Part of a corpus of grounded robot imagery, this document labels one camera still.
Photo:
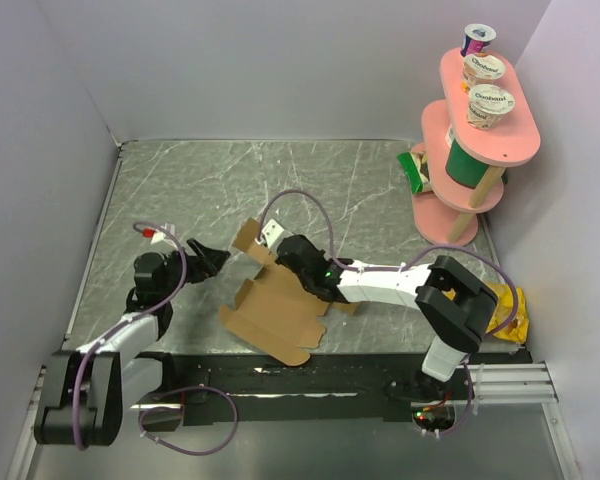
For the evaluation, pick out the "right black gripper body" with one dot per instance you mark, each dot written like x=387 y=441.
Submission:
x=307 y=283

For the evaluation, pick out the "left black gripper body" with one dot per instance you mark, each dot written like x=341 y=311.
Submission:
x=196 y=270

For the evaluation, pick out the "brown cardboard box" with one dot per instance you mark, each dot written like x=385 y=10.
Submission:
x=272 y=312

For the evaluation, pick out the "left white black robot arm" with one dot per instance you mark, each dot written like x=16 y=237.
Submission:
x=115 y=340

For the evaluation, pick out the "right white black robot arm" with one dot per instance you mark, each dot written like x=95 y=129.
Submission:
x=457 y=305

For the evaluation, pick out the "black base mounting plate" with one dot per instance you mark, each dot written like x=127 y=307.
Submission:
x=205 y=389

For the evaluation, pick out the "green snack bag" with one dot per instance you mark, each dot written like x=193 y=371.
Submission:
x=415 y=166

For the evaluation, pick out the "green cylindrical can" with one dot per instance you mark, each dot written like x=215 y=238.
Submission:
x=462 y=167

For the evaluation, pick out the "pink three-tier shelf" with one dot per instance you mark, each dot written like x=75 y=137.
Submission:
x=448 y=213

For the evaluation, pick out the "yellow chip bag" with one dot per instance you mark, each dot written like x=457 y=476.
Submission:
x=517 y=330

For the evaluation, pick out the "front Chobani yogurt cup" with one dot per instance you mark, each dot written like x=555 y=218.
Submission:
x=488 y=104

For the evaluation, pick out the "chobani yogurt cup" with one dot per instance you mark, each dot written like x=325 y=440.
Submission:
x=481 y=69
x=488 y=104

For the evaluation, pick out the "middle Chobani yogurt cup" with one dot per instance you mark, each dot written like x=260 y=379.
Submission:
x=481 y=69

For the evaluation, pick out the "purple lid yogurt cup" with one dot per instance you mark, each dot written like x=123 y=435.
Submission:
x=477 y=37

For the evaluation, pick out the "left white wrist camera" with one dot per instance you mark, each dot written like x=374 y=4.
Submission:
x=159 y=236

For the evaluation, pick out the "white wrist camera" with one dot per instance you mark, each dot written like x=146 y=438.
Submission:
x=159 y=236
x=272 y=234

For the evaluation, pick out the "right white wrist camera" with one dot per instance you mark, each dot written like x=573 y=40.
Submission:
x=272 y=234

